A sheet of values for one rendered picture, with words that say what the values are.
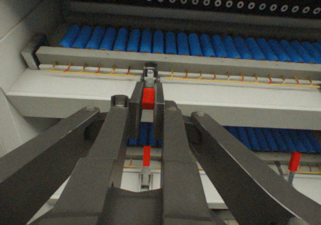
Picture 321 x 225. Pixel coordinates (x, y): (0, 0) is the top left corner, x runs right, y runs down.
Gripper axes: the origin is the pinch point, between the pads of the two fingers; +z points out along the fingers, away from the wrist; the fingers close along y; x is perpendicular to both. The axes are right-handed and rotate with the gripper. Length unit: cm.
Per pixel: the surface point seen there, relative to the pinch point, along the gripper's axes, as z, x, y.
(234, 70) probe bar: 11.0, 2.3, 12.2
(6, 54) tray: 8.2, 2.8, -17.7
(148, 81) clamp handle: 6.7, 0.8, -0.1
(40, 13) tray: 16.7, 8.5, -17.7
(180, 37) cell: 17.4, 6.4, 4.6
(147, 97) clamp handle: 1.9, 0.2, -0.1
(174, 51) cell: 13.7, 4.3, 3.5
